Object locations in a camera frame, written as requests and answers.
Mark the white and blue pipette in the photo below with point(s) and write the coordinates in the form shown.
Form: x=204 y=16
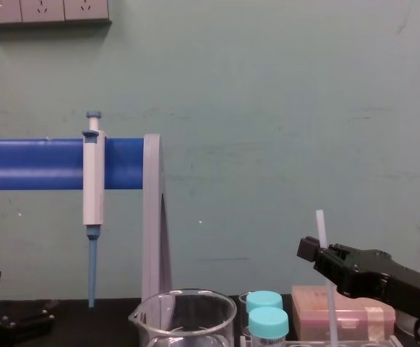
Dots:
x=93 y=180

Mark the white stirring rod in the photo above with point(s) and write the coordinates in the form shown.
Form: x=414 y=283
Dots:
x=321 y=227

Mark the blue pipette stand bar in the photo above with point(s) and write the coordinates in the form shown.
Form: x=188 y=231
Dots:
x=32 y=164

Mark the clear glass beaker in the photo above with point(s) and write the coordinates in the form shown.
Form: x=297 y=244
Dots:
x=180 y=325

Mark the clear acrylic vial rack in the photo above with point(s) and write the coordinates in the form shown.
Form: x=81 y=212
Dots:
x=303 y=343

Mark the grey wall socket panel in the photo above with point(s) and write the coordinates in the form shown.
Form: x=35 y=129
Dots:
x=43 y=11

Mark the grey pipette stand upright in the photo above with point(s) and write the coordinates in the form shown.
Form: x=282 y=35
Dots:
x=153 y=217

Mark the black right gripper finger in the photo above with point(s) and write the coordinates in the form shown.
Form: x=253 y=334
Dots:
x=309 y=249
x=343 y=252

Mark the pink pipette tip box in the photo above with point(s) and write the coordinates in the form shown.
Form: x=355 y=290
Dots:
x=354 y=321

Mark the vial with teal cap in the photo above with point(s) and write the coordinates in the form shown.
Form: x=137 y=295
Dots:
x=264 y=299
x=268 y=321

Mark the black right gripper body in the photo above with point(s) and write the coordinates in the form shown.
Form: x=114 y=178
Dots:
x=394 y=282

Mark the black table cloth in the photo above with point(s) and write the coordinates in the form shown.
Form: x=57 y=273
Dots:
x=105 y=325

